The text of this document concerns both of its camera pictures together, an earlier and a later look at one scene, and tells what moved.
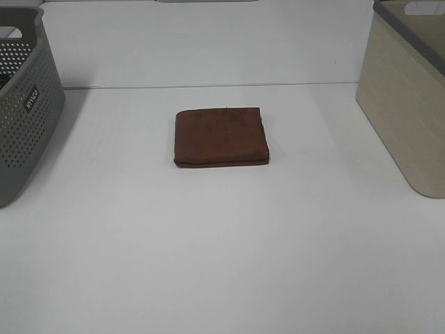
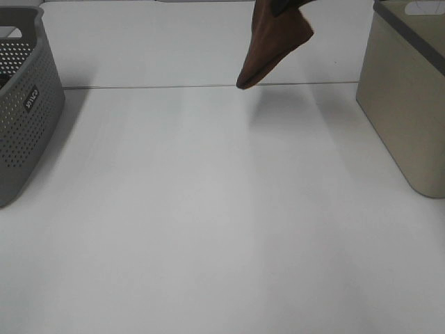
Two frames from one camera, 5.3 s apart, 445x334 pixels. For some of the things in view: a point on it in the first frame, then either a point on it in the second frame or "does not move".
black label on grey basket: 31,97 does not move
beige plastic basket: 401,88 does not move
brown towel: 220,137 → 272,39
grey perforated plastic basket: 32,94 does not move
